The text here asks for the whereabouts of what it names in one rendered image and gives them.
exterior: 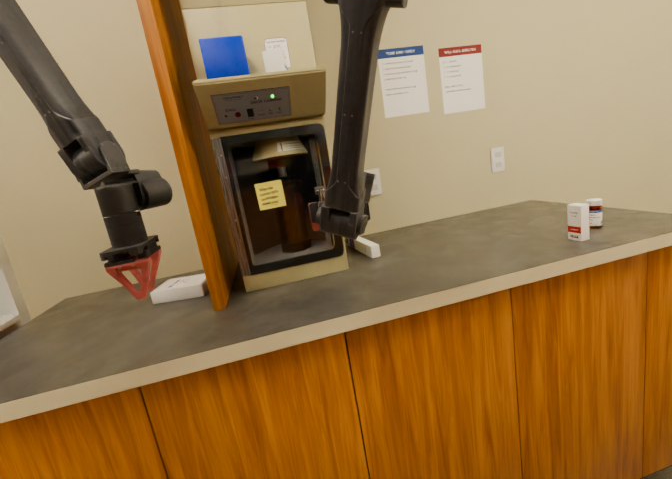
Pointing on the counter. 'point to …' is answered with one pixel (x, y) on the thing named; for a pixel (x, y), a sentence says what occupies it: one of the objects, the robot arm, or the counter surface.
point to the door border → (231, 206)
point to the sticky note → (270, 194)
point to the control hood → (299, 83)
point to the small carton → (275, 60)
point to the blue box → (224, 56)
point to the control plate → (223, 104)
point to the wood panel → (187, 130)
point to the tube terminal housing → (221, 16)
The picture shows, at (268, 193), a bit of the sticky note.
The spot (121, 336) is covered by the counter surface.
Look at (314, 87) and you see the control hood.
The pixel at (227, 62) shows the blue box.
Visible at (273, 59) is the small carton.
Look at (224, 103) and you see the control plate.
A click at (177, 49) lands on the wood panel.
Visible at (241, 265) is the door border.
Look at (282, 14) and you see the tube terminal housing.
